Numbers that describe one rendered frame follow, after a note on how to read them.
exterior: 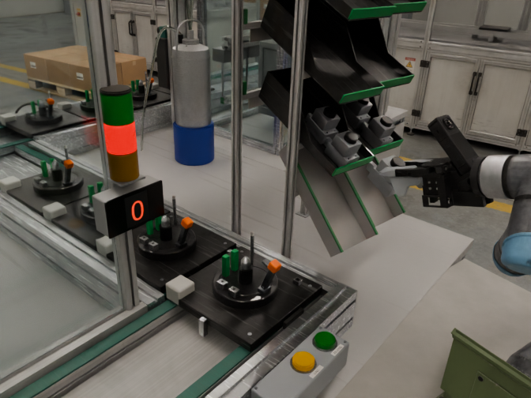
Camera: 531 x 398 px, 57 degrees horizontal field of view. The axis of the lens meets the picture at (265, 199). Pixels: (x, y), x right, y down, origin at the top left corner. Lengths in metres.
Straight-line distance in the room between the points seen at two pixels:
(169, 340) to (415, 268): 0.70
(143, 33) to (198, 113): 5.24
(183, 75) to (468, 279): 1.15
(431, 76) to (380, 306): 3.89
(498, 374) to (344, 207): 0.53
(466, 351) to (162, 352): 0.56
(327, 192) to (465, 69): 3.78
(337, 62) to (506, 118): 3.87
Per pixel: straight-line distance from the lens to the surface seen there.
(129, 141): 0.85
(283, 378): 0.91
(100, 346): 1.02
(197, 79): 1.83
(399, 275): 1.37
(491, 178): 0.90
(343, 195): 1.25
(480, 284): 1.42
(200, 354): 1.01
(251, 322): 1.00
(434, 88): 4.99
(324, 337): 0.97
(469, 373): 0.97
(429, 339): 1.20
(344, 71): 1.13
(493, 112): 4.94
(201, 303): 1.04
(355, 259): 1.40
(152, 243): 1.18
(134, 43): 7.19
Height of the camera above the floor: 1.63
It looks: 27 degrees down
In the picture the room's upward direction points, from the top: 2 degrees clockwise
